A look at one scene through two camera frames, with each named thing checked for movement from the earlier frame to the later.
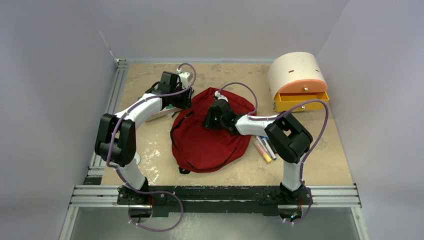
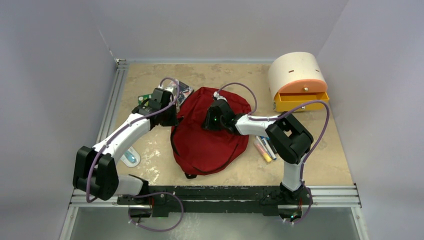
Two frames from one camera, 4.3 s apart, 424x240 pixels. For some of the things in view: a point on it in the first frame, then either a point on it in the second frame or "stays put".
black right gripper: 208,123 stays put
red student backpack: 197,148 stays put
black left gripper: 185,104 -> 173,122
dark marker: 271,145 stays put
